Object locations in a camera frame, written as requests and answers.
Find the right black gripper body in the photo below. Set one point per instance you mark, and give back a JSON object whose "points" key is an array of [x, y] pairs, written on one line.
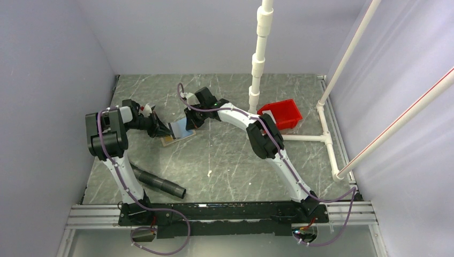
{"points": [[197, 115]]}

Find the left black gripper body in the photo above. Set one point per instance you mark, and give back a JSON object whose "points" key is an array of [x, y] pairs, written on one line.
{"points": [[143, 123]]}

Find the white striped credit card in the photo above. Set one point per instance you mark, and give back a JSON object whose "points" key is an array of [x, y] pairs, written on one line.
{"points": [[175, 130]]}

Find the white credit card stack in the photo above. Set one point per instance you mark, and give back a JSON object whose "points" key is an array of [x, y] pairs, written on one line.
{"points": [[269, 113]]}

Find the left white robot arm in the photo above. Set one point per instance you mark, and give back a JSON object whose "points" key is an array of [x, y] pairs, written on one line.
{"points": [[107, 140]]}

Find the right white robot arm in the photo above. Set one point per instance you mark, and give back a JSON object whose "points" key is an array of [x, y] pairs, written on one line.
{"points": [[265, 139]]}

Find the red plastic bin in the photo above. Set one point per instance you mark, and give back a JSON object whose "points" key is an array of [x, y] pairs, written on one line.
{"points": [[285, 113]]}

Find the white diagonal pole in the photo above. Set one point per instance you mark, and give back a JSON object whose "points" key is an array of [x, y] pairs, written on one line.
{"points": [[352, 43]]}

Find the white pole with red stripe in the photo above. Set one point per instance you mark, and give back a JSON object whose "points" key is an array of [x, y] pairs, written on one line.
{"points": [[415, 108]]}

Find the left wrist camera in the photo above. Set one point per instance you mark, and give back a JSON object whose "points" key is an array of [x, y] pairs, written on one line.
{"points": [[147, 109]]}

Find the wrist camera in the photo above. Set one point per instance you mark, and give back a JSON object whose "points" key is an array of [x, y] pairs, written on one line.
{"points": [[147, 109], [189, 98]]}

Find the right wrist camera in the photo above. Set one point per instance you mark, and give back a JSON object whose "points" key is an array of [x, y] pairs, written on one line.
{"points": [[189, 98]]}

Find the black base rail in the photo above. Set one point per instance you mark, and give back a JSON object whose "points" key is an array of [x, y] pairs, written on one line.
{"points": [[225, 218]]}

